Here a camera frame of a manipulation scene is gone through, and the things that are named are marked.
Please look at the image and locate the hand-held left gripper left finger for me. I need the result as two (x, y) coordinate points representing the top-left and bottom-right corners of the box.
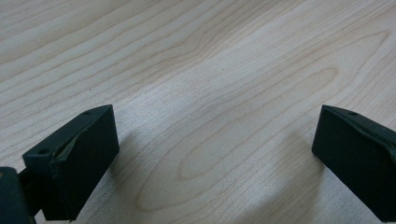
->
(21, 105), (120, 222)

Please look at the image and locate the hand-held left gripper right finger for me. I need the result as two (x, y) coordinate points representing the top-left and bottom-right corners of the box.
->
(311, 105), (396, 222)

